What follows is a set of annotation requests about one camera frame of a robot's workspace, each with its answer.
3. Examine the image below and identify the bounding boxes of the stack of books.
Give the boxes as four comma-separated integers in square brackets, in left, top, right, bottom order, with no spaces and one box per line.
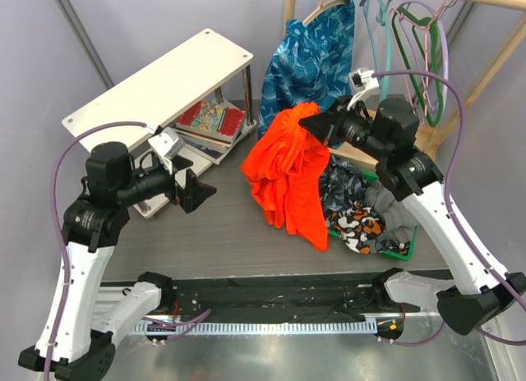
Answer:
[175,129,244,165]

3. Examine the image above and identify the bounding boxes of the red patterned book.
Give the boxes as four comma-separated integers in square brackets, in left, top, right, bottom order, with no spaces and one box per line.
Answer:
[175,101,245,143]

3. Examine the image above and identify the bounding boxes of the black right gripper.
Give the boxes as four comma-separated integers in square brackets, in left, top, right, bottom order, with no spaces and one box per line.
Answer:
[300,94,390,161]

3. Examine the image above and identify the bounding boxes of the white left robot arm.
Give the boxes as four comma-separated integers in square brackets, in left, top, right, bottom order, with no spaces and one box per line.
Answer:
[18,142,216,380]

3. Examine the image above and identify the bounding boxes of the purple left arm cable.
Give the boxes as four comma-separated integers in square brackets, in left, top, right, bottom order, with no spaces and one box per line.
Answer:
[40,121,159,381]

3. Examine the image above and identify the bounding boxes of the wooden clothes rack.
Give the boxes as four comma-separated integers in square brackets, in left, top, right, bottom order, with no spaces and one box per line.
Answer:
[282,0,526,172]

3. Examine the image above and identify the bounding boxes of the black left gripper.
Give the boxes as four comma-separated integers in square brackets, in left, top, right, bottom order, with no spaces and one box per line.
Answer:
[119,153,218,210]

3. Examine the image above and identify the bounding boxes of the grey shorts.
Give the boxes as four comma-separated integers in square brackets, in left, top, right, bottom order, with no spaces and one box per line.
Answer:
[364,181,419,244]

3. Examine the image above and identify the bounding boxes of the lilac hanger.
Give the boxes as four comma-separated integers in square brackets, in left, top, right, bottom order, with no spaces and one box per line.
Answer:
[388,1,451,111]

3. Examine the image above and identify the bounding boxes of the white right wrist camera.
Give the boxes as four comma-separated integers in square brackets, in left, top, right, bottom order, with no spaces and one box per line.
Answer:
[347,67,380,111]

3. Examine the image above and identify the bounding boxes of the green hanger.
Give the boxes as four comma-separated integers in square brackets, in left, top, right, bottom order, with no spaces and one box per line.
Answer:
[390,5,450,128]

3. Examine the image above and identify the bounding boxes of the camouflage orange shorts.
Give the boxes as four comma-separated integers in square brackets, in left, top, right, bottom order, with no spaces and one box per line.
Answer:
[326,200,412,255]

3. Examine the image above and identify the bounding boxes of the white slotted cable duct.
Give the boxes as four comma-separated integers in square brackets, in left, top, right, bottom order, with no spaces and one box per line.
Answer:
[129,319,377,337]

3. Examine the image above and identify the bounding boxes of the wooden hanger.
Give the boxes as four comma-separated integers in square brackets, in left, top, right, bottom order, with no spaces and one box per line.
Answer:
[302,0,349,25]

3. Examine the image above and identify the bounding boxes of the blue patterned shorts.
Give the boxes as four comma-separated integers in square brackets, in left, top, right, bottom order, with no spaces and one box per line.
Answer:
[258,0,356,137]

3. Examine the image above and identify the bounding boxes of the teal hanger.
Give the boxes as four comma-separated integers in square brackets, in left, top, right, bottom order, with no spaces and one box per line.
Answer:
[359,0,402,105]

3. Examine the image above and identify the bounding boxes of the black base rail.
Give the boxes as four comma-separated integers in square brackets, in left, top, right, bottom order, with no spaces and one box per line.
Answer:
[98,269,420,328]

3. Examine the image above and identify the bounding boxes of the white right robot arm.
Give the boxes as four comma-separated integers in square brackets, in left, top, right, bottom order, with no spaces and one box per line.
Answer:
[299,99,525,335]

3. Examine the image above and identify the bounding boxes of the green plastic tray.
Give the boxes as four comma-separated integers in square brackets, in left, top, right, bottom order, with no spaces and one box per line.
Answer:
[319,159,418,261]

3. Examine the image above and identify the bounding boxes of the white two-tier shelf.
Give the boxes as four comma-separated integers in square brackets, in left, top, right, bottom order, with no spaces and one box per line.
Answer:
[61,27,259,221]

